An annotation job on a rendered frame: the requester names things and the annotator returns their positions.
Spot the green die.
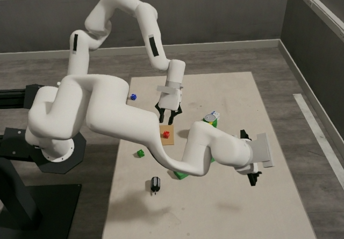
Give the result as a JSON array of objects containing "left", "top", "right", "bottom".
[{"left": 137, "top": 149, "right": 145, "bottom": 158}]

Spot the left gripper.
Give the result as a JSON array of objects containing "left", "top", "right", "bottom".
[{"left": 155, "top": 89, "right": 182, "bottom": 125}]

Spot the red die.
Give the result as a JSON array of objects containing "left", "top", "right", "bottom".
[{"left": 163, "top": 131, "right": 169, "bottom": 139}]

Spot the green rectangular box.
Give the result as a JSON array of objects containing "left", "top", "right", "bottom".
[{"left": 174, "top": 157, "right": 215, "bottom": 180}]

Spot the green soda can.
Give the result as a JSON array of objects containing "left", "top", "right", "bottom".
[{"left": 203, "top": 114, "right": 217, "bottom": 128}]

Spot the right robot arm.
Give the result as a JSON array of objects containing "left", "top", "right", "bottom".
[{"left": 25, "top": 74, "right": 274, "bottom": 177}]

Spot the tan flat mat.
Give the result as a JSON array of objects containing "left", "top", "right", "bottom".
[{"left": 159, "top": 125, "right": 174, "bottom": 146}]

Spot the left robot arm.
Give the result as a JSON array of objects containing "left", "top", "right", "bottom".
[{"left": 67, "top": 0, "right": 185, "bottom": 95}]

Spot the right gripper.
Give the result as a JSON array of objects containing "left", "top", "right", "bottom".
[{"left": 234, "top": 129, "right": 262, "bottom": 186}]

